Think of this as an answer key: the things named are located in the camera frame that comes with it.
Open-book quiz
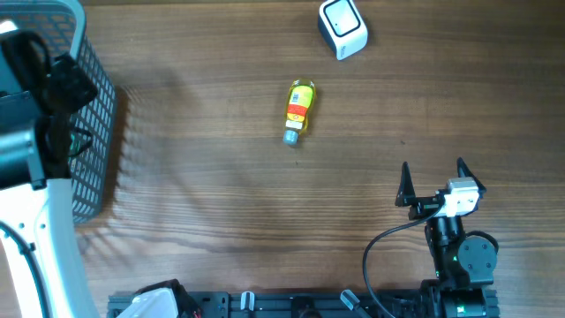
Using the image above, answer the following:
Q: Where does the grey plastic mesh basket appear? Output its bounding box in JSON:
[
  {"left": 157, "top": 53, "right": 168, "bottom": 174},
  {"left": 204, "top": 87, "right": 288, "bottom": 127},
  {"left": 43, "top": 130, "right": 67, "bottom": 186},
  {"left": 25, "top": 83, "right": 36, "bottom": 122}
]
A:
[{"left": 1, "top": 0, "right": 117, "bottom": 224}]

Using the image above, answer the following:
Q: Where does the yellow liquid bottle grey cap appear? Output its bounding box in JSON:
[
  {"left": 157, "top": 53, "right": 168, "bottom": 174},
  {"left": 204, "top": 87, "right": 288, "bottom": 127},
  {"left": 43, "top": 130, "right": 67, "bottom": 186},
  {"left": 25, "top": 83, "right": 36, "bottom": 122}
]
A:
[{"left": 282, "top": 79, "right": 317, "bottom": 147}]

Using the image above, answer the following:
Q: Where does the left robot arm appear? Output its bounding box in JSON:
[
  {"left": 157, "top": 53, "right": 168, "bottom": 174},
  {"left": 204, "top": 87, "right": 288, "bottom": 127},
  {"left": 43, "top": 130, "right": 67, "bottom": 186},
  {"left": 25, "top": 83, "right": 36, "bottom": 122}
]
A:
[{"left": 1, "top": 21, "right": 99, "bottom": 317}]

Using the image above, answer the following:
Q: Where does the right black camera cable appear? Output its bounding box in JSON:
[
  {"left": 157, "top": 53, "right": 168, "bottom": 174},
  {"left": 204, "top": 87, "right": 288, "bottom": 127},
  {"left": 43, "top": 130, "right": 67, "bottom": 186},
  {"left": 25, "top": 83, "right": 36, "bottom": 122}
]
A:
[{"left": 362, "top": 203, "right": 445, "bottom": 318}]

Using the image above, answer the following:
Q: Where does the white barcode scanner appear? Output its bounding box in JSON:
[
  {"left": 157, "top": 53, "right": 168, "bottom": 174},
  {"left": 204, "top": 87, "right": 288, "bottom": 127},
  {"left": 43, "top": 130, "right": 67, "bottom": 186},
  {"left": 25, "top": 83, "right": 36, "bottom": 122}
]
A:
[{"left": 318, "top": 0, "right": 368, "bottom": 61}]

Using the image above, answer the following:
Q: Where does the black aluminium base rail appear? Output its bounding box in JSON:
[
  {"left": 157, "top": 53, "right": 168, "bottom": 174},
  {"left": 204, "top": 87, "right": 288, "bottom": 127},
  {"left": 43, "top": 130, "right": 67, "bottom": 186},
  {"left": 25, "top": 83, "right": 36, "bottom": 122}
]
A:
[{"left": 107, "top": 289, "right": 501, "bottom": 318}]

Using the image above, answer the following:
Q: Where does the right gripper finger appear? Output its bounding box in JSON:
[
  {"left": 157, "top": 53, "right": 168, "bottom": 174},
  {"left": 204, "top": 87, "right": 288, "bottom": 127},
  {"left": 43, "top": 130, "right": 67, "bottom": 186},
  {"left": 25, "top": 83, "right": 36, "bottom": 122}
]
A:
[
  {"left": 456, "top": 157, "right": 486, "bottom": 193},
  {"left": 395, "top": 162, "right": 416, "bottom": 207}
]

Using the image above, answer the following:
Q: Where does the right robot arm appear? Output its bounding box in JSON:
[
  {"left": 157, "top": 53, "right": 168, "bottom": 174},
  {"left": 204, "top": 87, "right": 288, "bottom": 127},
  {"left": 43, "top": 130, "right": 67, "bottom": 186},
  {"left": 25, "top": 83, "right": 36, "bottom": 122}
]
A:
[{"left": 395, "top": 158, "right": 501, "bottom": 318}]

